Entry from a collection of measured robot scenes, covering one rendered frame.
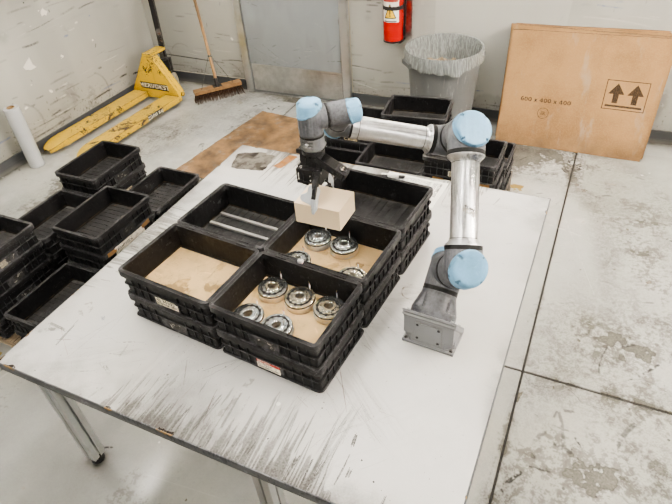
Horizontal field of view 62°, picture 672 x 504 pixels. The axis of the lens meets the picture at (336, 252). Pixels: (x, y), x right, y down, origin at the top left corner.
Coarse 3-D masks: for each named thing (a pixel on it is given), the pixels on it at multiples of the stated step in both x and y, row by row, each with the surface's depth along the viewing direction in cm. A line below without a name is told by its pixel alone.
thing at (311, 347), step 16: (256, 256) 189; (272, 256) 189; (240, 272) 184; (320, 272) 181; (224, 288) 178; (352, 304) 171; (240, 320) 167; (336, 320) 164; (272, 336) 164; (288, 336) 160; (320, 336) 159
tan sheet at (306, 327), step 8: (256, 288) 192; (248, 296) 189; (256, 296) 189; (320, 296) 187; (240, 304) 186; (264, 304) 185; (272, 304) 185; (280, 304) 185; (264, 312) 183; (272, 312) 182; (280, 312) 182; (288, 312) 182; (312, 312) 181; (296, 320) 179; (304, 320) 179; (312, 320) 178; (296, 328) 176; (304, 328) 176; (312, 328) 176; (320, 328) 175; (296, 336) 173; (304, 336) 173; (312, 336) 173
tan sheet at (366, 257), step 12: (300, 240) 211; (288, 252) 206; (312, 252) 205; (324, 252) 204; (360, 252) 203; (372, 252) 203; (324, 264) 199; (336, 264) 199; (348, 264) 198; (360, 264) 198; (372, 264) 197
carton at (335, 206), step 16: (304, 192) 183; (320, 192) 183; (336, 192) 182; (352, 192) 182; (304, 208) 179; (320, 208) 176; (336, 208) 175; (352, 208) 184; (320, 224) 180; (336, 224) 177
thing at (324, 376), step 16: (224, 336) 179; (352, 336) 181; (224, 352) 186; (240, 352) 181; (256, 352) 177; (336, 352) 170; (288, 368) 173; (304, 368) 166; (336, 368) 177; (304, 384) 173; (320, 384) 169
